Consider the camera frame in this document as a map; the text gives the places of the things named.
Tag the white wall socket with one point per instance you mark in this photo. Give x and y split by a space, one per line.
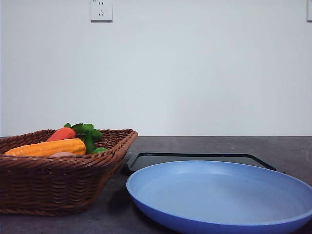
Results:
101 11

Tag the black rectangular tray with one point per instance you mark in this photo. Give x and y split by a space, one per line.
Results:
146 161

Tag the blue plastic plate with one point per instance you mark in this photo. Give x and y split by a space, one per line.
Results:
219 197

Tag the brown egg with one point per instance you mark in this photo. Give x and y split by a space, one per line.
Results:
62 154

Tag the white wall switch plate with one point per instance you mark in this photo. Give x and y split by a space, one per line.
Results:
309 9

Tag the orange toy carrot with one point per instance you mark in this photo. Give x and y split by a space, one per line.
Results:
71 132

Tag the green toy chili pepper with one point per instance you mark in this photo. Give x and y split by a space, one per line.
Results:
92 136

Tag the yellow toy corn cob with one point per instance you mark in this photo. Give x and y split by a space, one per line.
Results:
74 146

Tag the brown wicker basket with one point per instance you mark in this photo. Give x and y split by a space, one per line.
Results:
61 183

